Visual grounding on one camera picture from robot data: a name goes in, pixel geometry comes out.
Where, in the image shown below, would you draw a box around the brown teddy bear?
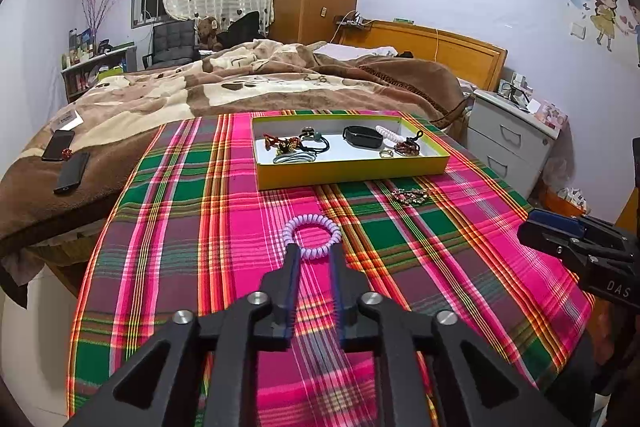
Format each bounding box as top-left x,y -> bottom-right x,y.
194,16 -> 226,52

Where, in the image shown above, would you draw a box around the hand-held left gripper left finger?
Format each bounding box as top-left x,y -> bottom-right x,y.
65,243 -> 303,427

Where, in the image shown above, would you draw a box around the pearl chain bracelet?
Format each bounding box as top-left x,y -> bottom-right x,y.
391,188 -> 428,206

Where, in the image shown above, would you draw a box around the black remote phone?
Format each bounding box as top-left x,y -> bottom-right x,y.
54,151 -> 91,195

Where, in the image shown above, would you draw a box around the brown patterned blanket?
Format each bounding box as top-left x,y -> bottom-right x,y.
0,39 -> 471,268

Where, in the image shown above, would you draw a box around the dark bead bracelet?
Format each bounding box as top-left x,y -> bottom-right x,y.
394,132 -> 427,156

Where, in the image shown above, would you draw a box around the black bag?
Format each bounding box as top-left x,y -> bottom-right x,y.
216,11 -> 262,50

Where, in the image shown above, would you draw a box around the black cord bracelet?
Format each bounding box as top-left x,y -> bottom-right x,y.
299,127 -> 332,154

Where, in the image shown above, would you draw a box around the group of bottles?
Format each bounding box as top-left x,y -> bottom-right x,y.
61,27 -> 97,68

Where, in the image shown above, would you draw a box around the white spiral hair tie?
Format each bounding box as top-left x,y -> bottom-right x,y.
375,123 -> 407,145

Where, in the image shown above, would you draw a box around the white paper card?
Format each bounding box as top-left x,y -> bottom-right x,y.
50,109 -> 85,132

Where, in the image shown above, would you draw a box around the pink box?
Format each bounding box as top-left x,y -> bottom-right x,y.
537,102 -> 569,128

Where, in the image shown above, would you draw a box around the small wall shelf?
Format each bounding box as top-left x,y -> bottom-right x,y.
335,9 -> 372,31

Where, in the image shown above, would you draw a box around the grey nightstand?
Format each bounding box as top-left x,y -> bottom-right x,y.
465,89 -> 561,200

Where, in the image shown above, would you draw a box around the black eyeglasses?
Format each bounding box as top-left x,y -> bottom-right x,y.
500,79 -> 532,108

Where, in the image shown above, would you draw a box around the plaid cloth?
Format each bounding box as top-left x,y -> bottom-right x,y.
67,109 -> 598,427

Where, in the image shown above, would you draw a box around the window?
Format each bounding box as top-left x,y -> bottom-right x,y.
131,0 -> 166,28

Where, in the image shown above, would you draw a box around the black smartphone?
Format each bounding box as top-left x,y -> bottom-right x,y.
41,129 -> 76,162

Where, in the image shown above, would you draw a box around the white shelf desk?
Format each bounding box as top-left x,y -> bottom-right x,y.
60,39 -> 138,105

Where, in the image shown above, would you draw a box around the purple spiral hair tie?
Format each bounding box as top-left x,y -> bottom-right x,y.
282,214 -> 343,260

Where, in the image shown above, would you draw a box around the yellow cardboard box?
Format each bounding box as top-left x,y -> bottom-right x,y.
250,111 -> 452,192

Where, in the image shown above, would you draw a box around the thin grey hair tie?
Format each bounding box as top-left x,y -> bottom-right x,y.
272,151 -> 317,166

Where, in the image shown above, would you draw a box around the black smart band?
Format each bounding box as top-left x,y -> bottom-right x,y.
342,125 -> 383,148

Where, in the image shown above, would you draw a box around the wooden headboard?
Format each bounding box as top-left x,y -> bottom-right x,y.
330,19 -> 508,92

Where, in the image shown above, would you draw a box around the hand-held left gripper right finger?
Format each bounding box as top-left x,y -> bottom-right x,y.
327,247 -> 576,427

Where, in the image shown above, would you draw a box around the dark grey chair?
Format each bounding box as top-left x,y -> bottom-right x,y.
142,19 -> 201,70

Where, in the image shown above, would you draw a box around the white pillow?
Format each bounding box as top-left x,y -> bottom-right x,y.
315,42 -> 401,58

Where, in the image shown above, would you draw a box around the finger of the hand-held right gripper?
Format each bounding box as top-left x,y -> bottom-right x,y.
516,217 -> 593,269
527,208 -> 588,240

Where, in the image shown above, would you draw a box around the pink flower branches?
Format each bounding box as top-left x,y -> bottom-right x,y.
80,0 -> 128,38

